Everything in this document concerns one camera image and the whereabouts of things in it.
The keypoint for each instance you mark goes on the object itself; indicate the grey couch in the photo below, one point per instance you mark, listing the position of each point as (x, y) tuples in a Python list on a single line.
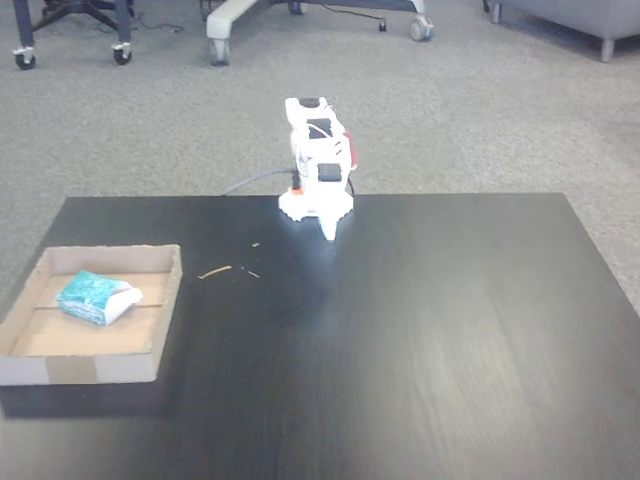
[(575, 15)]

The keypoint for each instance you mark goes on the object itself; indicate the green patterned block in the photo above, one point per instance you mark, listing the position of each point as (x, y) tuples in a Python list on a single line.
[(90, 295)]

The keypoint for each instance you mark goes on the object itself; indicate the white wheeled chair base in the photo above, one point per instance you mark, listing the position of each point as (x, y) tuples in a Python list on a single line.
[(225, 20)]

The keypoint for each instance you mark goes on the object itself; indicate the long cardboard splinter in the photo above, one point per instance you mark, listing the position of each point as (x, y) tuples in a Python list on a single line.
[(215, 272)]

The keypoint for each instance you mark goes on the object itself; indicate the shallow cardboard box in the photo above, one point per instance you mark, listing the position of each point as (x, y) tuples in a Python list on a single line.
[(95, 340)]

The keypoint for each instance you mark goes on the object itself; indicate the black office chair base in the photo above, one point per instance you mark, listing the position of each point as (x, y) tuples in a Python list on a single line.
[(75, 6)]

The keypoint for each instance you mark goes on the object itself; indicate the black cart frame with casters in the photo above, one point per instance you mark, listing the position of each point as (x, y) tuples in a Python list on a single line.
[(122, 30)]

